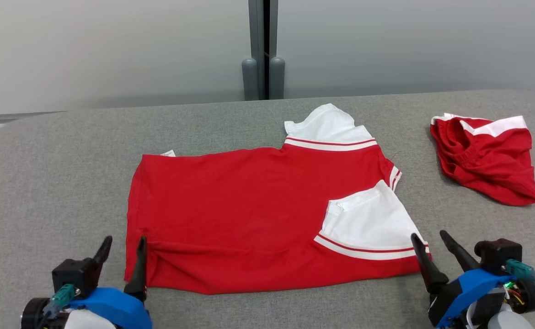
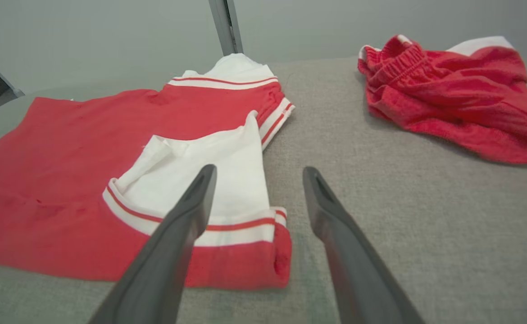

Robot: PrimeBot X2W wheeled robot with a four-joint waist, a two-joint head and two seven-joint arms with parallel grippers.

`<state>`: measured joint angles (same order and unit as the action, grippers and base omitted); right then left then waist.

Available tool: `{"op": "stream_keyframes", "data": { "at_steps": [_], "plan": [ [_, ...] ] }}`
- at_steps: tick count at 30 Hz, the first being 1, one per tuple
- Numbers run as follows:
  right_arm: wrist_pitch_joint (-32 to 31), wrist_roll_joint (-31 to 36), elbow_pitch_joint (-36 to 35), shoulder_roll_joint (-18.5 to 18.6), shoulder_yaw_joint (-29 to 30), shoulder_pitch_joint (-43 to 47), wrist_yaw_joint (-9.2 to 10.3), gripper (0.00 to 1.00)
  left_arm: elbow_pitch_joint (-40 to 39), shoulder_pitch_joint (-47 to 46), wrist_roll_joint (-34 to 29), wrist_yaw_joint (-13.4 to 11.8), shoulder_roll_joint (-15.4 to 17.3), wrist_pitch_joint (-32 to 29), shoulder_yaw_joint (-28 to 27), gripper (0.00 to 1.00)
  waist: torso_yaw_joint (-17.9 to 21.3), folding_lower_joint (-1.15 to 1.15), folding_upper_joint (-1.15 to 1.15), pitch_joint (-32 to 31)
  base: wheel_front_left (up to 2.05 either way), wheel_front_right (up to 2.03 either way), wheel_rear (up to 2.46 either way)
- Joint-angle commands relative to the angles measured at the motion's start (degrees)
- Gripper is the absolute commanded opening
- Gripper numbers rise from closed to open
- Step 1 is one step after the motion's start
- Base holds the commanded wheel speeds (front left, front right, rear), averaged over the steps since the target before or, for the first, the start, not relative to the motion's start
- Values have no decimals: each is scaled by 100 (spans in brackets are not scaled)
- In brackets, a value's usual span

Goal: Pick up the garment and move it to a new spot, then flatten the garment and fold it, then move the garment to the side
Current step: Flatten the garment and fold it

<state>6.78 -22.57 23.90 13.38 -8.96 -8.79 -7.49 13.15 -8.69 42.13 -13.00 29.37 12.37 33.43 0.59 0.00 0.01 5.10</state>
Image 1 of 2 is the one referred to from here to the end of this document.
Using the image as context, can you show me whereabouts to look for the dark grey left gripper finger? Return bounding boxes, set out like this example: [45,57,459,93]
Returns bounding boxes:
[93,235,113,279]
[123,235,149,302]

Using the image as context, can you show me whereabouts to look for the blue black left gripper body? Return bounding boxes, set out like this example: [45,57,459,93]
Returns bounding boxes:
[21,287,153,329]

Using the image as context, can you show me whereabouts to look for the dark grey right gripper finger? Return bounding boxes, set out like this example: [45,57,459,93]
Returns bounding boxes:
[440,230,482,273]
[410,233,450,295]

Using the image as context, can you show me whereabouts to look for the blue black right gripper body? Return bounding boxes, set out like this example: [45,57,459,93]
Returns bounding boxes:
[428,269,535,329]

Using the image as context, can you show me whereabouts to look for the red white jersey shirt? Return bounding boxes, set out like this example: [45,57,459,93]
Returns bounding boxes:
[124,103,432,295]

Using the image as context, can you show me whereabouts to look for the red white shorts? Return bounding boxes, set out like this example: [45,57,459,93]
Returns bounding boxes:
[430,113,535,207]

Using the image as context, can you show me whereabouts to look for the grey cylindrical bumper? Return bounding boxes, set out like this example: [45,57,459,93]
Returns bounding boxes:
[241,57,259,101]
[269,56,285,100]

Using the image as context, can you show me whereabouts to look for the black right cable teal plug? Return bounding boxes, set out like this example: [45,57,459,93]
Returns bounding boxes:
[505,259,535,306]

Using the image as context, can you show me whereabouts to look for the black cable teal plug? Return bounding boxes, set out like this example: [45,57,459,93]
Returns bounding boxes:
[39,283,77,329]
[505,259,535,306]

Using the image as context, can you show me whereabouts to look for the black left cable teal plug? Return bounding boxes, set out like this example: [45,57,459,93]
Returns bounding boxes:
[39,283,77,329]

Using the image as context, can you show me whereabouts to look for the grey metal partition post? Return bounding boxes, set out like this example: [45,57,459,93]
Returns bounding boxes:
[248,0,279,100]

